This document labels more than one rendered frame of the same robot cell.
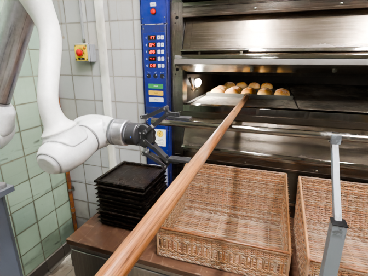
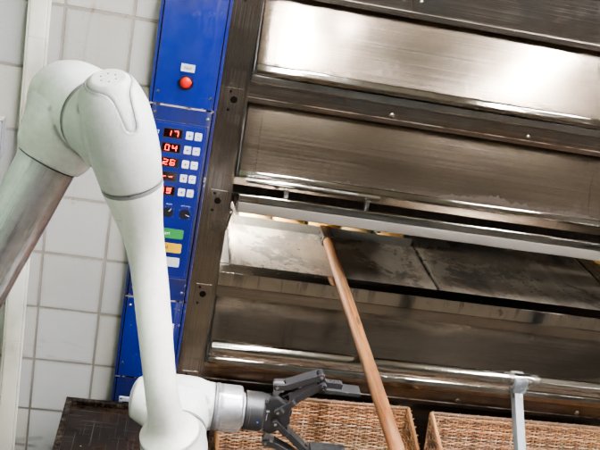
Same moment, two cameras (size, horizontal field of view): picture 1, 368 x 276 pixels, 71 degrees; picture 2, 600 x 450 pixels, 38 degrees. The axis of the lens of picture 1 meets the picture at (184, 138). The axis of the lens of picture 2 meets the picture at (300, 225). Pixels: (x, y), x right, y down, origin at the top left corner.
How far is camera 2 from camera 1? 1.17 m
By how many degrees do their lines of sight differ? 27
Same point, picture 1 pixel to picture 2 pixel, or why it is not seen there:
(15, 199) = not seen: outside the picture
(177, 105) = (204, 273)
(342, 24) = (524, 168)
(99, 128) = (205, 412)
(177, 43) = (227, 149)
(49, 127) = (171, 437)
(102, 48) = not seen: hidden behind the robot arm
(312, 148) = (457, 362)
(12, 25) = (37, 219)
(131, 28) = not seen: hidden behind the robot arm
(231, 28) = (343, 138)
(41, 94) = (163, 385)
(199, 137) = (245, 338)
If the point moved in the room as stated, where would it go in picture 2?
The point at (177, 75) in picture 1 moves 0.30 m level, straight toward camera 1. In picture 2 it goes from (215, 212) to (262, 263)
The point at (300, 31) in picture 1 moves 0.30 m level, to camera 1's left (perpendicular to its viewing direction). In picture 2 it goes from (462, 168) to (360, 163)
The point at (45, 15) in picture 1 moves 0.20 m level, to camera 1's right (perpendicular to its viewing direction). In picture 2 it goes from (157, 240) to (269, 240)
